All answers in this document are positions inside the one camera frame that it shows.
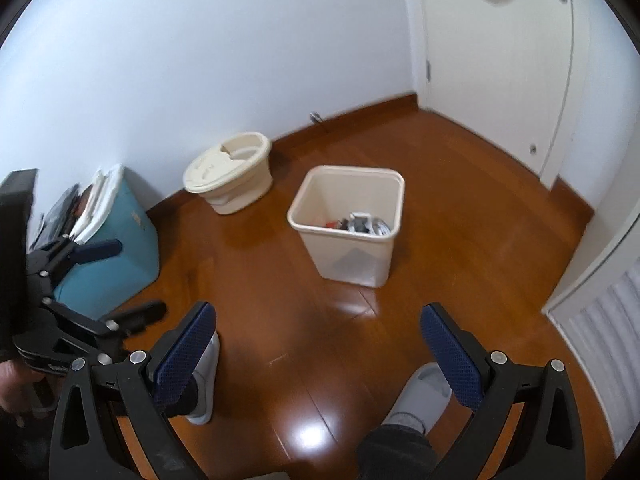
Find grey slipper foot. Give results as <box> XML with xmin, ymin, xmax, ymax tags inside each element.
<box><xmin>186</xmin><ymin>332</ymin><xmax>220</xmax><ymax>426</ymax></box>
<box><xmin>382</xmin><ymin>362</ymin><xmax>452</xmax><ymax>436</ymax></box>

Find teal storage box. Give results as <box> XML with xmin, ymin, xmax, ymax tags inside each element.
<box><xmin>54</xmin><ymin>165</ymin><xmax>160</xmax><ymax>320</ymax></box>

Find person's left hand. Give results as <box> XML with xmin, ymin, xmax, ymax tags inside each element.
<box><xmin>0</xmin><ymin>360</ymin><xmax>46</xmax><ymax>414</ymax></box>

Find grey slipper left foot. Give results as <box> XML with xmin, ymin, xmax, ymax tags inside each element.
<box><xmin>186</xmin><ymin>332</ymin><xmax>220</xmax><ymax>426</ymax></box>

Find cream lidded foot basin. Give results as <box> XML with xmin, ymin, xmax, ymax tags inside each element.
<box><xmin>183</xmin><ymin>131</ymin><xmax>272</xmax><ymax>216</ymax></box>

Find grey slipper right foot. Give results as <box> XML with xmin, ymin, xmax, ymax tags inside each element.
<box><xmin>382</xmin><ymin>362</ymin><xmax>452</xmax><ymax>436</ymax></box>

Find white louvered cabinet door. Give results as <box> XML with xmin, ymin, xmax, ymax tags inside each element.
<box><xmin>544</xmin><ymin>226</ymin><xmax>639</xmax><ymax>455</ymax></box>

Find cream plastic trash bin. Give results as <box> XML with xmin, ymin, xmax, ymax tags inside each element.
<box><xmin>288</xmin><ymin>165</ymin><xmax>405</xmax><ymax>288</ymax></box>

